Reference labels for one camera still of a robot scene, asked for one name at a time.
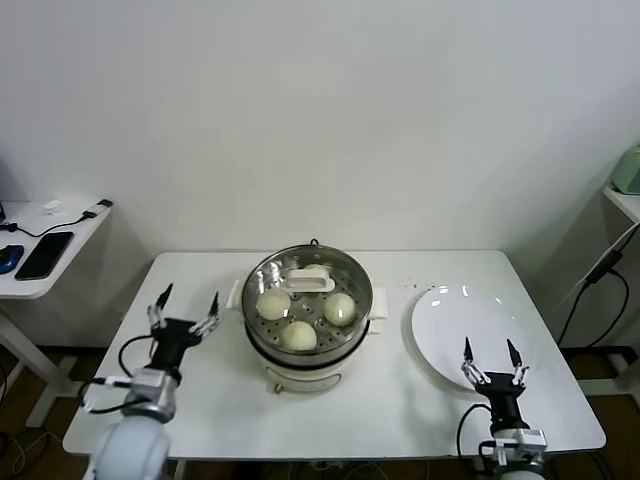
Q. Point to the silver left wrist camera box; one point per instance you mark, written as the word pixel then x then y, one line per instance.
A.
pixel 150 385

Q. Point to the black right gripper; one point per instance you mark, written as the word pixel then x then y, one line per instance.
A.
pixel 502 395

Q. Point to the black smartphone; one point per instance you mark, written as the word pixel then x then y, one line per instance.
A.
pixel 45 255

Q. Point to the white table with appliance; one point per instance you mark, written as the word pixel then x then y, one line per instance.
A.
pixel 625 202

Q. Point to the white steamed baozi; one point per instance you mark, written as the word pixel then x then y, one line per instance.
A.
pixel 315 267
pixel 273 306
pixel 340 310
pixel 298 336

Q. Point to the white side table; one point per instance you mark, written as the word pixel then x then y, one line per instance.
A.
pixel 25 290

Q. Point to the cream electric cooker pot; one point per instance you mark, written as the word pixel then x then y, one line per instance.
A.
pixel 300 375

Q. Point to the small white case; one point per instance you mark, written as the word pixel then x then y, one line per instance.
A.
pixel 52 205

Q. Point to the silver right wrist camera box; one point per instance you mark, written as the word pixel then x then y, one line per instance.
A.
pixel 527 440

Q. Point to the white round plate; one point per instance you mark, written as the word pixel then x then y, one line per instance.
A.
pixel 450 320

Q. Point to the perforated steel steamer basket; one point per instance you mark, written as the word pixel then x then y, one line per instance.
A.
pixel 315 312

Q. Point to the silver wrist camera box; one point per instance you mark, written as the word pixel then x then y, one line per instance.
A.
pixel 527 440
pixel 150 385

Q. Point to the blue computer mouse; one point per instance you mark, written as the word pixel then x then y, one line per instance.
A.
pixel 10 257

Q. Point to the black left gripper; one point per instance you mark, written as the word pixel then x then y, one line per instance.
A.
pixel 170 340

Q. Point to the pale green appliance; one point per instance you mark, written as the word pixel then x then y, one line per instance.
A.
pixel 630 170

